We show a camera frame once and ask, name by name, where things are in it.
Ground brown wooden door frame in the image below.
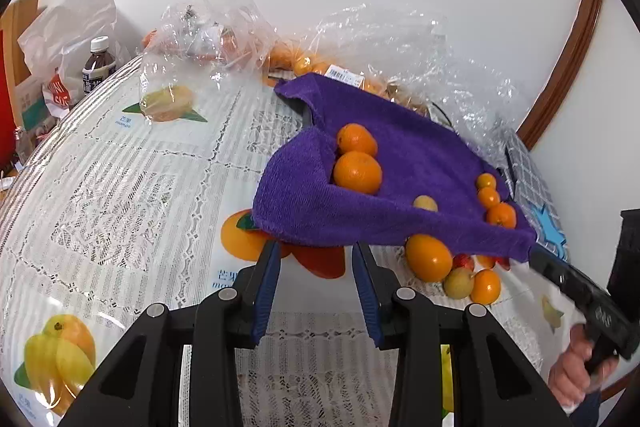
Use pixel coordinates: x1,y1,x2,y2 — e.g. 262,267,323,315
515,0,607,154

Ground person's right hand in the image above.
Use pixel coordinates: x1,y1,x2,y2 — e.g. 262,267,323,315
548,324,621,410

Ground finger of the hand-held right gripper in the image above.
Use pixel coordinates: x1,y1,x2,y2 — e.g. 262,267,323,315
607,209,640,300
527,244,581,303

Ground large clear plastic bag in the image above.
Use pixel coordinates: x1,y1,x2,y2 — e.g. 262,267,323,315
265,3,522,145

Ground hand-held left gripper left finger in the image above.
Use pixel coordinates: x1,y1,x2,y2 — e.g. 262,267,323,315
60,239,282,427

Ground red white snack packet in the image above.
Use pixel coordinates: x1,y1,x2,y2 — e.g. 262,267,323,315
42,67,82,121

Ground white plastic bag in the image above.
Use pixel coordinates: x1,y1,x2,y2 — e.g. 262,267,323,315
17,0,132,75

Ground red paper bag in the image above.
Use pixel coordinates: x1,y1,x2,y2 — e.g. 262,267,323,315
0,29,17,158

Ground dark bottle white cap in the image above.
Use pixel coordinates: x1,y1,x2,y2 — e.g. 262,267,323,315
81,36,117,96

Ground fruit print lace tablecloth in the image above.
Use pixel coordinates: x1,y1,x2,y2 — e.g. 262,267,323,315
0,52,576,427

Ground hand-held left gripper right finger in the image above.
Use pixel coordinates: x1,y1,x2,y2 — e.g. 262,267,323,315
351,243,574,427

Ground white bag label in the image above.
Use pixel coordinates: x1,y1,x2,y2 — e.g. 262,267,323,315
324,64,367,88

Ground grey checked bag blue star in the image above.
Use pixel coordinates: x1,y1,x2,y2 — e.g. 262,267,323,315
492,127,569,264

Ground pile of bagged oranges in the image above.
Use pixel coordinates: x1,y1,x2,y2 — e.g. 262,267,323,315
269,46,382,94

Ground small clear plastic bag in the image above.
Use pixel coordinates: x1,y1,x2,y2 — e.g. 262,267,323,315
139,0,282,124

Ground bagged brown fruits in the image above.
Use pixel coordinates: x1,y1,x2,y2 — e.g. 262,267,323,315
384,79,432,118

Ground purple towel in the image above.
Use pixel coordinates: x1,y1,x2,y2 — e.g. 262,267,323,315
251,73,537,264

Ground green white box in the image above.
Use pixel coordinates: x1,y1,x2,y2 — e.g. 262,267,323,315
12,74,57,134

